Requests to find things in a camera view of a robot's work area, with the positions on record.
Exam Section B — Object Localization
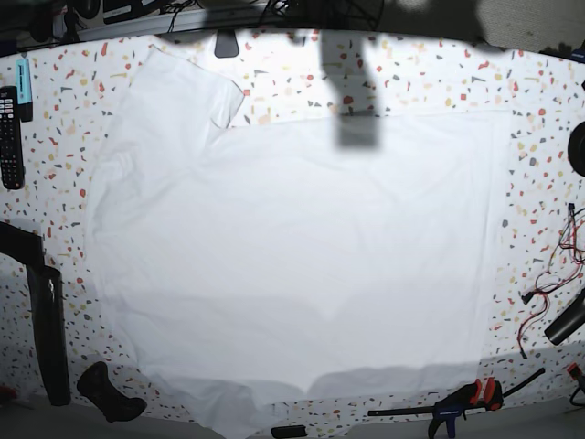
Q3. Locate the black orange bar clamp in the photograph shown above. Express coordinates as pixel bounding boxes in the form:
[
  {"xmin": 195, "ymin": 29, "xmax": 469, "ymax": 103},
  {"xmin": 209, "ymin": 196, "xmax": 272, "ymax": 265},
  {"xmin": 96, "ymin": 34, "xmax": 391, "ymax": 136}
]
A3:
[{"xmin": 367, "ymin": 368, "xmax": 545, "ymax": 439}]

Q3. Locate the black L-shaped bracket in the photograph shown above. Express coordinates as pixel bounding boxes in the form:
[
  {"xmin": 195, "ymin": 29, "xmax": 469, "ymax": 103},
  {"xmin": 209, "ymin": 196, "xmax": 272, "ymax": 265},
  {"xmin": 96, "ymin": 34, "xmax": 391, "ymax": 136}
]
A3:
[{"xmin": 1, "ymin": 223, "xmax": 71, "ymax": 406}]

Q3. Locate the white T-shirt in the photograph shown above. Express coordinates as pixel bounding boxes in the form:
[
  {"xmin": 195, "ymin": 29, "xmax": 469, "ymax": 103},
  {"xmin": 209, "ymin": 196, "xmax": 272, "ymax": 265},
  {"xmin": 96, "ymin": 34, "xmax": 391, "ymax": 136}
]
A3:
[{"xmin": 85, "ymin": 49, "xmax": 511, "ymax": 438}]

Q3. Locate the small black rectangular device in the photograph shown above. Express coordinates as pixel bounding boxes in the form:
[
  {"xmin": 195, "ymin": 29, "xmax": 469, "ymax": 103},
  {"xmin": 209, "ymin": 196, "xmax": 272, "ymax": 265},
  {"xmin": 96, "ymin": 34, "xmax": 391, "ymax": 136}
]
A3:
[{"xmin": 271, "ymin": 424, "xmax": 307, "ymax": 439}]

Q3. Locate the dark phone at table top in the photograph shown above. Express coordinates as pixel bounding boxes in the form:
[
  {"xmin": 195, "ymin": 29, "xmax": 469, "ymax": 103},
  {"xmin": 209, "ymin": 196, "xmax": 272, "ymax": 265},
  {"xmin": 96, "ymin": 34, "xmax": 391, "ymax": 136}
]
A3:
[{"xmin": 214, "ymin": 29, "xmax": 239, "ymax": 59}]

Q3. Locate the black TV remote control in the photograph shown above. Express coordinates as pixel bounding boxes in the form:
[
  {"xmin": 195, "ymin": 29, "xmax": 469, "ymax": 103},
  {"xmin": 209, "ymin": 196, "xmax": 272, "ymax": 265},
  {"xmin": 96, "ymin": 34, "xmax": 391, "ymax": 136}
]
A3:
[{"xmin": 0, "ymin": 86, "xmax": 25, "ymax": 190}]

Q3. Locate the red black wire bundle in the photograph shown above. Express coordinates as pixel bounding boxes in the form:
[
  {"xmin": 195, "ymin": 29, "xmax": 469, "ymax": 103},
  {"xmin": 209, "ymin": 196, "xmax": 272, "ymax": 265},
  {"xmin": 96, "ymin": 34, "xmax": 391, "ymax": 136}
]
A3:
[{"xmin": 516, "ymin": 203, "xmax": 585, "ymax": 360}]

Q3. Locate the black cylinder tube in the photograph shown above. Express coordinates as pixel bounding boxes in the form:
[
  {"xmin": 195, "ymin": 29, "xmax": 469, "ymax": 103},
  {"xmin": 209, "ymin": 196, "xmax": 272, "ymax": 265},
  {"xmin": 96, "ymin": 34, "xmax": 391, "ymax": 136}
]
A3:
[{"xmin": 545, "ymin": 290, "xmax": 585, "ymax": 346}]

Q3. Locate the black round object right edge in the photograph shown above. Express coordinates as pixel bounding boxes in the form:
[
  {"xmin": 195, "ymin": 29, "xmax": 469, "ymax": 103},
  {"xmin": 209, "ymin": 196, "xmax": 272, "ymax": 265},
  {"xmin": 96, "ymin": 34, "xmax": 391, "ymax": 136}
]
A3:
[{"xmin": 568, "ymin": 122, "xmax": 585, "ymax": 177}]

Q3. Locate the teal highlighter marker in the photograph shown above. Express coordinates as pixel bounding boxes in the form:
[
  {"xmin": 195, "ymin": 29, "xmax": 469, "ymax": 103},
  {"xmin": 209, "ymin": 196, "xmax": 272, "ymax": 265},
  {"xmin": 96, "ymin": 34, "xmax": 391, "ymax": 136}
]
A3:
[{"xmin": 16, "ymin": 58, "xmax": 34, "ymax": 123}]

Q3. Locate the terrazzo pattern table cloth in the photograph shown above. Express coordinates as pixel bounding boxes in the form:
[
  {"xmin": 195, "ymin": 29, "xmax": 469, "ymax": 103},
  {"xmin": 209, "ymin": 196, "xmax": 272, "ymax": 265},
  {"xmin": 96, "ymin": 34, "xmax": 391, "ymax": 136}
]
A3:
[{"xmin": 1, "ymin": 31, "xmax": 584, "ymax": 424}]

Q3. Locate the aluminium rail at top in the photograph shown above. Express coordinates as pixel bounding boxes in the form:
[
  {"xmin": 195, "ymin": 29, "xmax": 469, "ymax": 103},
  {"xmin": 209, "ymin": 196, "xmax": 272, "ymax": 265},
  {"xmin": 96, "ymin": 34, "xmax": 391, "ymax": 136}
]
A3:
[{"xmin": 78, "ymin": 9, "xmax": 208, "ymax": 41}]

